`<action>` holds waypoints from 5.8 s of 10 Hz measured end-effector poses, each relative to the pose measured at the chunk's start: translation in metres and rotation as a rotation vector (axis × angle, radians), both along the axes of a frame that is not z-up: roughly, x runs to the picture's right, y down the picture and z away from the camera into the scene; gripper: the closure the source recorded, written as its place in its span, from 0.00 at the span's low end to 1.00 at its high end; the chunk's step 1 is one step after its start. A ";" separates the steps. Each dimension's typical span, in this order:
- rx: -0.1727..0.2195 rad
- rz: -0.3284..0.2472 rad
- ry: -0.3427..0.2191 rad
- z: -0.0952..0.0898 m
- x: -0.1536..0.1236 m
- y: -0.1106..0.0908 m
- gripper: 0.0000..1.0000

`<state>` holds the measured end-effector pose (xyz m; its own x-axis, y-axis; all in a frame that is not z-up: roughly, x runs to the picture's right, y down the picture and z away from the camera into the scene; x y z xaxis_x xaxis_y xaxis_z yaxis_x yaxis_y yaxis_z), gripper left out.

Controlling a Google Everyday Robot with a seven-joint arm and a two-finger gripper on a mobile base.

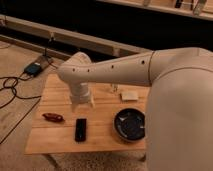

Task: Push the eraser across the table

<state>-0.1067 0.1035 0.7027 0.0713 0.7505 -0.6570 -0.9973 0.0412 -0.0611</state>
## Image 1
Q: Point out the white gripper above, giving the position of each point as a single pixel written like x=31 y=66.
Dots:
x=80 y=94

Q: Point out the small white bottle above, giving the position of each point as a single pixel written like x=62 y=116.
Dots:
x=114 y=87

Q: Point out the white flat block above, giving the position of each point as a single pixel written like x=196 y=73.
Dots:
x=129 y=96

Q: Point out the dark red object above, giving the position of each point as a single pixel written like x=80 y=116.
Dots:
x=53 y=117

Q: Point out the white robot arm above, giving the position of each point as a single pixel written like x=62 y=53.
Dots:
x=179 y=108

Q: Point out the dark round bowl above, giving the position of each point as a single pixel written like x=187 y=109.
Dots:
x=129 y=123

